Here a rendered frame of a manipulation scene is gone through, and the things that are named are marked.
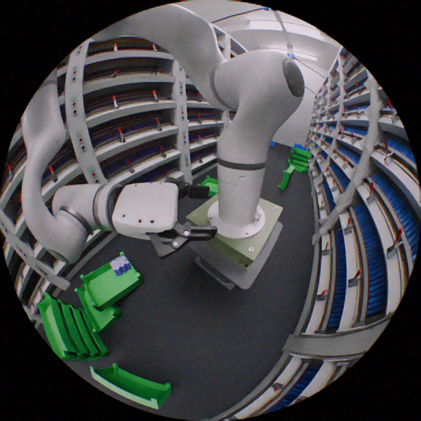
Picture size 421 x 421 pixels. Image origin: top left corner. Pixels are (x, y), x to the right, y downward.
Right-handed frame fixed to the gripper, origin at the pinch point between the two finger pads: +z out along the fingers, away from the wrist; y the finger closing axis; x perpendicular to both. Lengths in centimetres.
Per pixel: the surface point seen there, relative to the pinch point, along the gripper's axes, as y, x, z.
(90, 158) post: -39, -9, -54
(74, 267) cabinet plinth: 4, -61, -83
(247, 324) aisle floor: 31, -42, 23
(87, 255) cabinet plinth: -7, -61, -73
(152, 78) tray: -77, 29, -31
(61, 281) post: 18, -57, -92
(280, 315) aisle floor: 33, -39, 40
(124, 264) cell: -2, -51, -36
